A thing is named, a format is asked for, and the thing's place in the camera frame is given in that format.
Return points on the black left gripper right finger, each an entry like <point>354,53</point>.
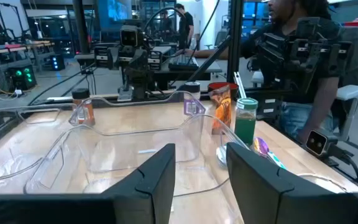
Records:
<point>259,193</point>

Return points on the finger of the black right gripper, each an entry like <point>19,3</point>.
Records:
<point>155,60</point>
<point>106,58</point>

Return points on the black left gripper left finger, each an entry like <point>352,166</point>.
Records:
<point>148,186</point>

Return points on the iridescent rainbow metal spoon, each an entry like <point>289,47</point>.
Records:
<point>260,145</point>

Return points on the clear plastic bin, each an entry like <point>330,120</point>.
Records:
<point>197,186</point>
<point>141,116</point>
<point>14,133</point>

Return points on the black-lid purple-label spice jar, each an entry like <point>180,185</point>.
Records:
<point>192,107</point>

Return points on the black-lid orange spice jar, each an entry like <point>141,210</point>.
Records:
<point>87,115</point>

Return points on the green spice jar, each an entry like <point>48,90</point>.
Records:
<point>245,127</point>

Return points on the orange taco seasoning packet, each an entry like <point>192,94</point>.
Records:
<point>222,109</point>

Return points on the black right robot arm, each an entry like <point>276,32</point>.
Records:
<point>138,84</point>

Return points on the grey side desk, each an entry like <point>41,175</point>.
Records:
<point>163,49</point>

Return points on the backlit keyboard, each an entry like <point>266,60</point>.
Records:
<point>182,62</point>

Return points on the person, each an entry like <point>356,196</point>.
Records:
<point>322,102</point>
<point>186,28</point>
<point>166,23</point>

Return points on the black pillar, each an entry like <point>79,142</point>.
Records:
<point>81,28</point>

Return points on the blue display screen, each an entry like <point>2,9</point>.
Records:
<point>118,11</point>

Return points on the black device blue lights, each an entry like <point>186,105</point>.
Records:
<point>56,62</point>

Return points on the dark keyboard desk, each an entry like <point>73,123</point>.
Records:
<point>210,67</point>

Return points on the red and black bowl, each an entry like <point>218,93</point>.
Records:
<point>233,88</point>

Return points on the computer tower green lights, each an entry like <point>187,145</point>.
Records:
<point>22,77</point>

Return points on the wooden workbench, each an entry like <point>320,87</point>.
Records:
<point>17,48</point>

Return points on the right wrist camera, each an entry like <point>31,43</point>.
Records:
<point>129,37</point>

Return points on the table-level camera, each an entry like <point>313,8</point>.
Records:
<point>316,143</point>

